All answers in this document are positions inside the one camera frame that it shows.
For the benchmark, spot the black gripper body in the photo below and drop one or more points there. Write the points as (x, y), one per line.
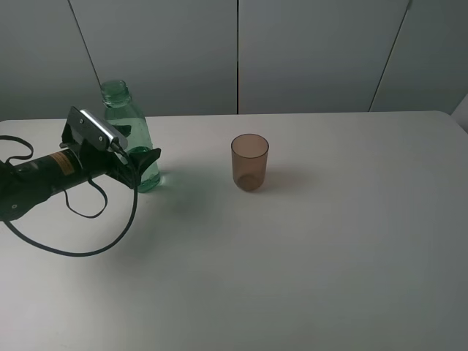
(94, 163)

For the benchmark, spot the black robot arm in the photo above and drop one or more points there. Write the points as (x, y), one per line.
(34, 181)

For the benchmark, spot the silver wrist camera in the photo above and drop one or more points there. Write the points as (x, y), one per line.
(82, 126)

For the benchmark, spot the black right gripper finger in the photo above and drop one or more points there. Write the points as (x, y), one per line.
(121, 129)

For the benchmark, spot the green transparent plastic bottle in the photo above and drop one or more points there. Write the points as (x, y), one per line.
(121, 111)

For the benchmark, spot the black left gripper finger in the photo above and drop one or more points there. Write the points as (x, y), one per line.
(142, 157)

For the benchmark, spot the pink translucent plastic cup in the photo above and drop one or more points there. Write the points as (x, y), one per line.
(249, 161)

